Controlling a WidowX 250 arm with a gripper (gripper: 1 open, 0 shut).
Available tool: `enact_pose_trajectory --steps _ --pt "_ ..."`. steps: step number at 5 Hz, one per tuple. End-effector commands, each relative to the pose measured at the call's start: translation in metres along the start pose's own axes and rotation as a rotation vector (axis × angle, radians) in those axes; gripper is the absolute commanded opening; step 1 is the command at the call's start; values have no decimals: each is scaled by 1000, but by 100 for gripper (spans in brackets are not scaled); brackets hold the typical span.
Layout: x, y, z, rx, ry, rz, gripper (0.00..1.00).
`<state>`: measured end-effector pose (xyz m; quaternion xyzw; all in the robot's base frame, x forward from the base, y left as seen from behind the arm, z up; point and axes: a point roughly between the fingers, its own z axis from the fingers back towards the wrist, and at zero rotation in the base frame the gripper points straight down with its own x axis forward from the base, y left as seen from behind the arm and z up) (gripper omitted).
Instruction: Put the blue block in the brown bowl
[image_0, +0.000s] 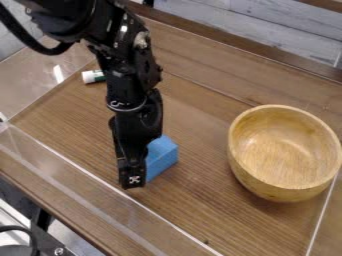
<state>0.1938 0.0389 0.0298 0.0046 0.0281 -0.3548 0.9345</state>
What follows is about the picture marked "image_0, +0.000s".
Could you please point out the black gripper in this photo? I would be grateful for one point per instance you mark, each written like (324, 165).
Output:
(135, 129)

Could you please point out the blue foam block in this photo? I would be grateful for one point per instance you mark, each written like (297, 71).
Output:
(163, 155)

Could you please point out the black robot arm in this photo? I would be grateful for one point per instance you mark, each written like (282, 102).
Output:
(119, 40)

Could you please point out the brown wooden bowl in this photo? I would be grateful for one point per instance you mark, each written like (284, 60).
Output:
(285, 153)

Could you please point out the green white marker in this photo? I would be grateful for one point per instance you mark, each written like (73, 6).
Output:
(93, 76)

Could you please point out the clear acrylic tray wall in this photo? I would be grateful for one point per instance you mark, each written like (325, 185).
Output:
(150, 222)

